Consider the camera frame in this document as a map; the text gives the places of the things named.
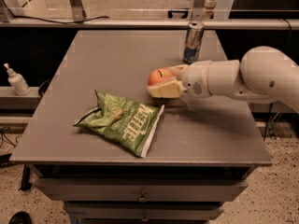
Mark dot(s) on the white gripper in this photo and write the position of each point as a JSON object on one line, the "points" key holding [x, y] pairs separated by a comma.
{"points": [[195, 77]]}

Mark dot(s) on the red orange apple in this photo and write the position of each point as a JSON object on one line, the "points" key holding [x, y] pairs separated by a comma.
{"points": [[159, 75]]}

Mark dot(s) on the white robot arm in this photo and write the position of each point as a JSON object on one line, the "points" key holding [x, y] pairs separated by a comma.
{"points": [[263, 75]]}

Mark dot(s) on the green jalapeno chip bag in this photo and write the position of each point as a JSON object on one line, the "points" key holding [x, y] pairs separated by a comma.
{"points": [[123, 121]]}

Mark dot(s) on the silver blue energy drink can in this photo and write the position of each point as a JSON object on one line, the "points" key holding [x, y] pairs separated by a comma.
{"points": [[193, 42]]}

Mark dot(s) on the grey drawer cabinet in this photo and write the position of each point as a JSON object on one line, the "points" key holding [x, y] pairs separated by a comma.
{"points": [[198, 158]]}

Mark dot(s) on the white pump dispenser bottle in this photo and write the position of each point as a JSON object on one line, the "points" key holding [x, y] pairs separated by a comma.
{"points": [[17, 81]]}

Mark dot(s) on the black shoe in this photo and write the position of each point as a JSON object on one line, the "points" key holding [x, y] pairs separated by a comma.
{"points": [[20, 218]]}

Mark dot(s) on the metal frame leg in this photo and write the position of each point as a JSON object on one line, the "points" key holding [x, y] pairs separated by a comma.
{"points": [[78, 11]]}

